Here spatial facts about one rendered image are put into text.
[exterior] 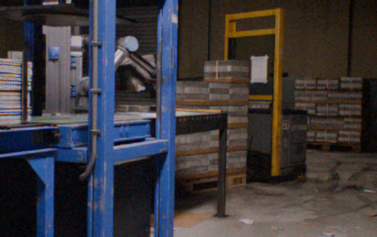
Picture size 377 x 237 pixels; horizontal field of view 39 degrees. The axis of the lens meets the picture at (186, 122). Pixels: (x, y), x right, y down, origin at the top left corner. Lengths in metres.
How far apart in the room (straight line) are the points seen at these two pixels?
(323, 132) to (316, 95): 0.65
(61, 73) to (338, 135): 6.23
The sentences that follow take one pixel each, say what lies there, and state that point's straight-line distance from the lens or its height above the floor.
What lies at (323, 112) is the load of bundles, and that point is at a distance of 9.55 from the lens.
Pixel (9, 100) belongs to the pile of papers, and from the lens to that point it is 2.24.
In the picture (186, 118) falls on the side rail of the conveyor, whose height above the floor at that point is 0.78.
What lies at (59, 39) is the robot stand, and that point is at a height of 1.34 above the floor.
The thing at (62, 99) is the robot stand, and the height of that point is 0.88.
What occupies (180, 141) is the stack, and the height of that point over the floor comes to 0.51.
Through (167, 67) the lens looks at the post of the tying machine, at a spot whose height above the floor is 1.07.
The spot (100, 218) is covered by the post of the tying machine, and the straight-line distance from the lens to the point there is 2.23.
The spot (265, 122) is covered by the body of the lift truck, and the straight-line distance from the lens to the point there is 5.91.
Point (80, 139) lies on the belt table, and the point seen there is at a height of 0.73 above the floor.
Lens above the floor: 0.93
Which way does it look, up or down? 3 degrees down
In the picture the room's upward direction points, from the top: 1 degrees clockwise
